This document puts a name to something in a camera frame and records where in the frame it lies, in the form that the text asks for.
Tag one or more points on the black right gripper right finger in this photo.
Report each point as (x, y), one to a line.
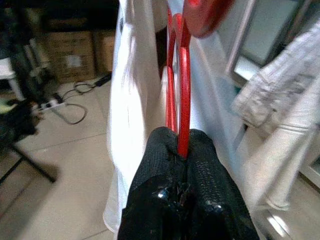
(207, 180)

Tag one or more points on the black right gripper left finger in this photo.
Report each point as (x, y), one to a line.
(155, 175)

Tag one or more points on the red plastic hanger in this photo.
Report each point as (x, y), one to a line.
(184, 100)

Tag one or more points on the white shirt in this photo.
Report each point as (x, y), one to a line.
(130, 75)

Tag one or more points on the black power adapter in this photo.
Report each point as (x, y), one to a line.
(102, 80)

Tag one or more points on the white denim jacket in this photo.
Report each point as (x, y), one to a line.
(280, 87)

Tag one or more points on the white power strip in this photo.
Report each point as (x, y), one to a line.
(52, 103)

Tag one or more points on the brown cardboard box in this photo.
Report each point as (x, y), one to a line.
(70, 57)
(105, 52)

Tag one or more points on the black folding chair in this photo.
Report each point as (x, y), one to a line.
(17, 120)

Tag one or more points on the white framed glass door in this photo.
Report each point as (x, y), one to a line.
(265, 25)

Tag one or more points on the small white table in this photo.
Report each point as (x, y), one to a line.
(7, 70)

